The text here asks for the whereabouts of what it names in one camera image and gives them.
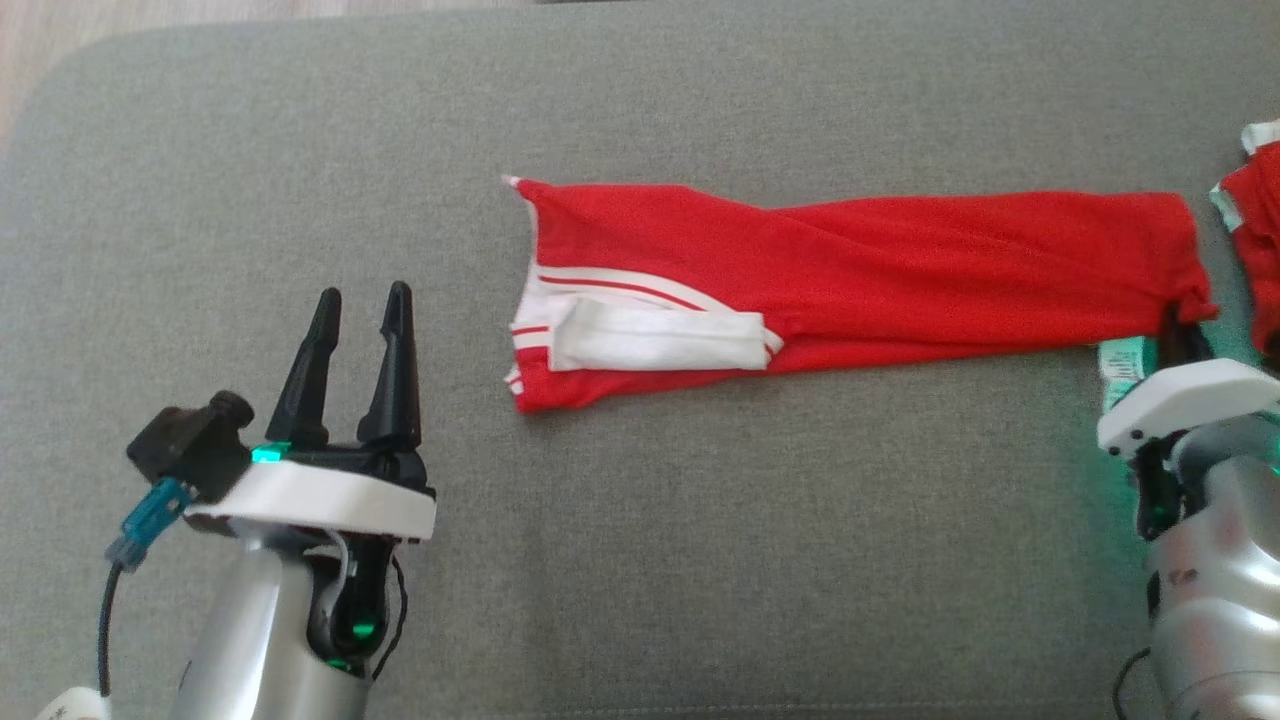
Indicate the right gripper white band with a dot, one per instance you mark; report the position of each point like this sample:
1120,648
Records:
1190,395

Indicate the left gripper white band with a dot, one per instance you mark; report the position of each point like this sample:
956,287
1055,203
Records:
320,495

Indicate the red basketball jersey shirt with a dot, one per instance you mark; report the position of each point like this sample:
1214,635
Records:
900,270

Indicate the red shorts with white trim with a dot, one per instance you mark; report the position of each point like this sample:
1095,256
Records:
1262,240

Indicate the large grey sofa seat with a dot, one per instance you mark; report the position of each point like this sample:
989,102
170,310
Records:
700,550

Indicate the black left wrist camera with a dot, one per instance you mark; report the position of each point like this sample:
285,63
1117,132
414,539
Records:
190,445

